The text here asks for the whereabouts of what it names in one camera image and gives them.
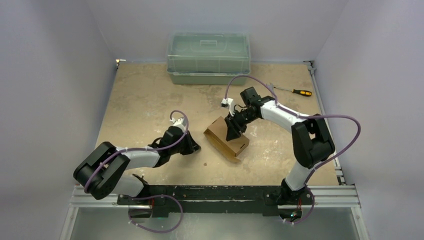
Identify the black yellow handled screwdriver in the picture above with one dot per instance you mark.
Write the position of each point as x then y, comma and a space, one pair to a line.
305, 93

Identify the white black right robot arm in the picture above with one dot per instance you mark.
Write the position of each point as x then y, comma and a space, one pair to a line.
311, 140

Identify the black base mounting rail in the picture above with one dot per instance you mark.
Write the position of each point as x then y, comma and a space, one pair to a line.
290, 210

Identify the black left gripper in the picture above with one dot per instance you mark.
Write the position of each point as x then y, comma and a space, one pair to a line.
192, 146

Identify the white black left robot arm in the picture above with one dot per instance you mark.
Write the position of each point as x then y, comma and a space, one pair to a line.
102, 172

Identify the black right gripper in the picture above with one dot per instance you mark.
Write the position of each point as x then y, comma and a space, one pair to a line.
234, 122

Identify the aluminium frame extrusion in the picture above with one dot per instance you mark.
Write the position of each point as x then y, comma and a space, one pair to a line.
338, 196

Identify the green clear-lid plastic toolbox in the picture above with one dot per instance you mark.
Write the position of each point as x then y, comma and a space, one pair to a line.
195, 58

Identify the brown cardboard box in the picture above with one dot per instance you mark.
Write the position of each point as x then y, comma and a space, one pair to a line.
216, 134

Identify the silver open-end wrench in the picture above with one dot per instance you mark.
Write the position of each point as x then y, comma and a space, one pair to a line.
271, 87

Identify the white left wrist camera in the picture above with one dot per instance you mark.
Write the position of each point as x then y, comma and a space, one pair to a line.
181, 123

